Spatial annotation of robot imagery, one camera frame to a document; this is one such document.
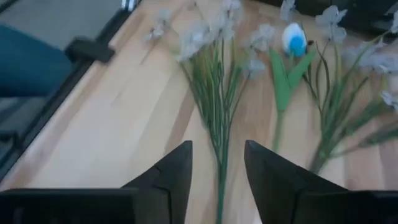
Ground white veined artificial flower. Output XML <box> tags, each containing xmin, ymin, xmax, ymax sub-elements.
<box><xmin>139</xmin><ymin>8</ymin><xmax>172</xmax><ymax>65</ymax></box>

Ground silver metal bracket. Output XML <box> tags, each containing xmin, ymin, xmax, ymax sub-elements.
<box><xmin>120</xmin><ymin>0</ymin><xmax>139</xmax><ymax>12</ymax></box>

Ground person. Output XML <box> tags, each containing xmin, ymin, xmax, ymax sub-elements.
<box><xmin>0</xmin><ymin>24</ymin><xmax>75</xmax><ymax>98</ymax></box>

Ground black table edge rail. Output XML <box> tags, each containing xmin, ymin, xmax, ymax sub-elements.
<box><xmin>0</xmin><ymin>0</ymin><xmax>144</xmax><ymax>183</ymax></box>

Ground white blossom artificial spray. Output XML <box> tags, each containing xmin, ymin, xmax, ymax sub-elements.
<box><xmin>279</xmin><ymin>0</ymin><xmax>398</xmax><ymax>175</ymax></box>
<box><xmin>177</xmin><ymin>0</ymin><xmax>276</xmax><ymax>224</ymax></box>

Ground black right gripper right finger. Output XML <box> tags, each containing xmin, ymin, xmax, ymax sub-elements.
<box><xmin>244</xmin><ymin>139</ymin><xmax>398</xmax><ymax>224</ymax></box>

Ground blue white artificial tulip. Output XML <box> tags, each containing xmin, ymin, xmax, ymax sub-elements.
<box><xmin>269</xmin><ymin>22</ymin><xmax>318</xmax><ymax>153</ymax></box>

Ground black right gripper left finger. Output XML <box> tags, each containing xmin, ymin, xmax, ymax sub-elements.
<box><xmin>0</xmin><ymin>140</ymin><xmax>193</xmax><ymax>224</ymax></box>

